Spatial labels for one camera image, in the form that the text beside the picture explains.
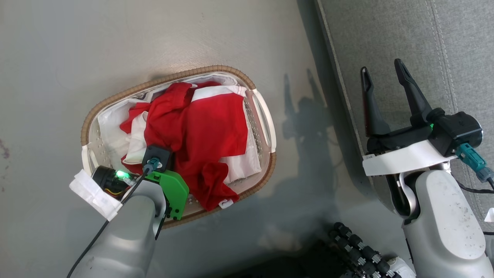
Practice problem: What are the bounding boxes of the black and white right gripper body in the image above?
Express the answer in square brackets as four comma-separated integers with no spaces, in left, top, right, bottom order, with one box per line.
[362,124,458,177]

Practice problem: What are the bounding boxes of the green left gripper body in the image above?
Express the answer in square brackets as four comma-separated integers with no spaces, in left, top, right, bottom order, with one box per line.
[145,170,190,220]

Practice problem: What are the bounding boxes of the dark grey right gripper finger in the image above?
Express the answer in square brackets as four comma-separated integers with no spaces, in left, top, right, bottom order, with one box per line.
[394,59,433,127]
[360,66,391,136]

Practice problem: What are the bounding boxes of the dark red shirt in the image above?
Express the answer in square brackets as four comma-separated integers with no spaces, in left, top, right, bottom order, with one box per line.
[120,82,194,175]

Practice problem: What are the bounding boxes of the red garment with white stripe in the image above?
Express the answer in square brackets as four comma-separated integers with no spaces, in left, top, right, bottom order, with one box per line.
[173,85,249,212]

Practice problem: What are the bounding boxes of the white clothing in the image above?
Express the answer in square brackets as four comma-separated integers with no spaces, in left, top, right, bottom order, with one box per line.
[97,73,263,185]

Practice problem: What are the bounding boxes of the white basket with woven rim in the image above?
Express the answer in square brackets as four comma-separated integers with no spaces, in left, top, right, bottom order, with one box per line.
[80,65,277,229]

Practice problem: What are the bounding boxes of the grey fabric sofa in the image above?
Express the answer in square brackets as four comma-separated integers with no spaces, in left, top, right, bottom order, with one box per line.
[314,0,494,232]

